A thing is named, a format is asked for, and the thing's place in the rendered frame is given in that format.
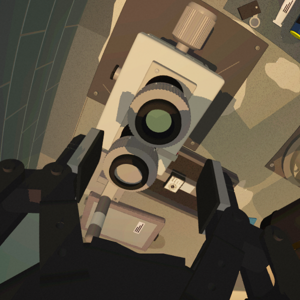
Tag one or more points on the cream microscope head body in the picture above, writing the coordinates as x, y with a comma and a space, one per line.
206, 93

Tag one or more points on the white tube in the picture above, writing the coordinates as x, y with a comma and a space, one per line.
282, 14

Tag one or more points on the dark brown tag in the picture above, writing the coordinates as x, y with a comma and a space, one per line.
248, 9

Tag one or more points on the small beige side knob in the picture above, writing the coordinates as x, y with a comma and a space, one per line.
116, 72

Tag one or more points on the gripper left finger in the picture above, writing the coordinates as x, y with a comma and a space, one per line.
90, 161

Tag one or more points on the brown plate with round dish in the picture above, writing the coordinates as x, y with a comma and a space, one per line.
277, 164

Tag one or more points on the blue and yellow cylinder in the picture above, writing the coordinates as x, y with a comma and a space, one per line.
295, 29

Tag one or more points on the white focus test target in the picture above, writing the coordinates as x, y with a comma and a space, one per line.
174, 185

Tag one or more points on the brown side tray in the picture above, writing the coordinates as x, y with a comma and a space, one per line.
126, 225

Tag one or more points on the beige ribbed changer knob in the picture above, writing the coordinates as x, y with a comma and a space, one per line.
194, 23

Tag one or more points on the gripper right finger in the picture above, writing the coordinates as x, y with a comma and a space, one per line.
208, 196

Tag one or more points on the grey mat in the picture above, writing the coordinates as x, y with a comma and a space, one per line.
269, 32

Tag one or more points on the brown base plate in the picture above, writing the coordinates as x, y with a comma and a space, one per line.
145, 18

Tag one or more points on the small blue object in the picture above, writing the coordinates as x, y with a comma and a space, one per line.
252, 221

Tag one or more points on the dark brown rail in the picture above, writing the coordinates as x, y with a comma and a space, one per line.
189, 164

